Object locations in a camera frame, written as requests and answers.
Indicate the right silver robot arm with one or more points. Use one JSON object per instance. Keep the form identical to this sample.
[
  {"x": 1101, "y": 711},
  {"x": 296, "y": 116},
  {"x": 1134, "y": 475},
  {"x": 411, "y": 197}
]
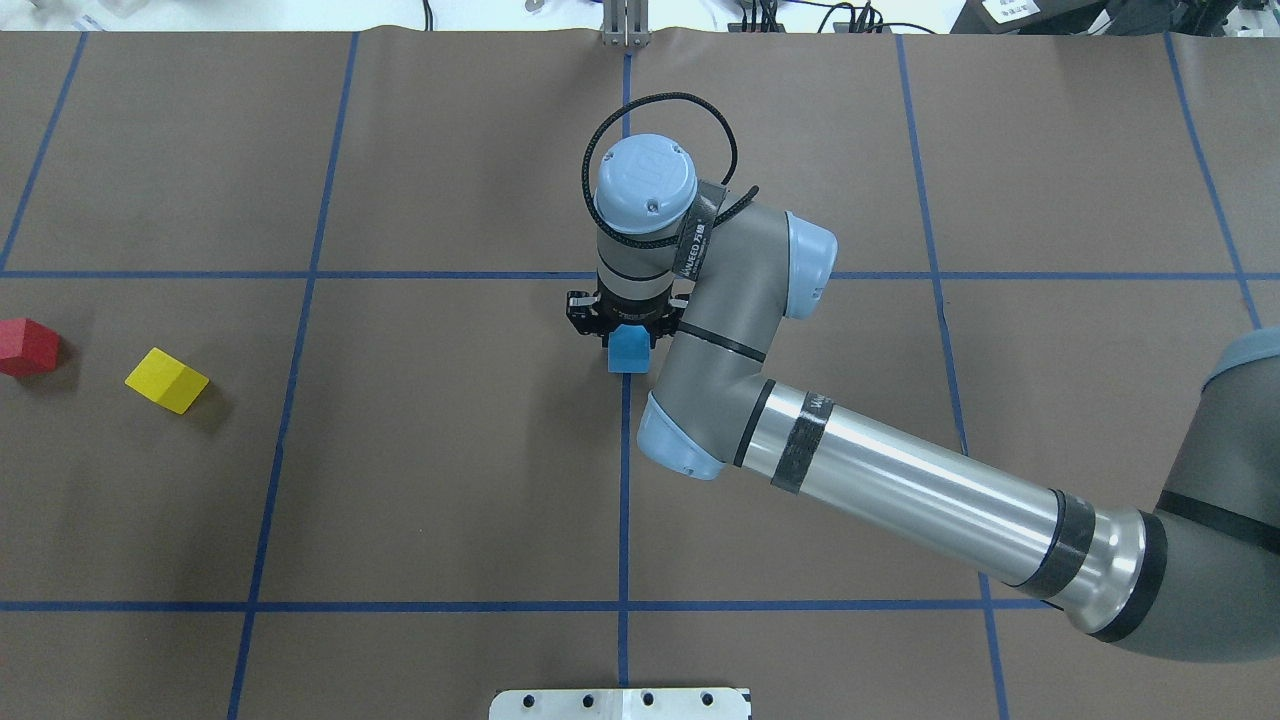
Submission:
[{"x": 1192, "y": 579}]

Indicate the blue foam cube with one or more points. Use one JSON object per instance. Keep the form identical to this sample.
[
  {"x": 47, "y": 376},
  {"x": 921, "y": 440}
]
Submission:
[{"x": 629, "y": 350}]

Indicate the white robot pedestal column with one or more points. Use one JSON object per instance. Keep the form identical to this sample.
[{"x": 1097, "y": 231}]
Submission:
[{"x": 623, "y": 703}]

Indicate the aluminium frame post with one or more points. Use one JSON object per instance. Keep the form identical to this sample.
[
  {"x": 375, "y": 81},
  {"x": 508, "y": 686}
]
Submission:
[{"x": 625, "y": 23}]

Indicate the yellow foam cube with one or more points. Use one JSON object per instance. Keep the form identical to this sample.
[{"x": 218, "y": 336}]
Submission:
[{"x": 166, "y": 381}]

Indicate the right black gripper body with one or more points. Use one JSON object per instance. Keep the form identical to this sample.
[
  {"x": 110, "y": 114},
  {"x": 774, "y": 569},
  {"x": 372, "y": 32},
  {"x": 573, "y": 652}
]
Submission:
[{"x": 583, "y": 313}]

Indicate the red foam cube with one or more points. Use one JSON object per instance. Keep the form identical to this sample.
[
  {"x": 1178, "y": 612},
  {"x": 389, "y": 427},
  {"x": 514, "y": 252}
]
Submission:
[{"x": 28, "y": 348}]

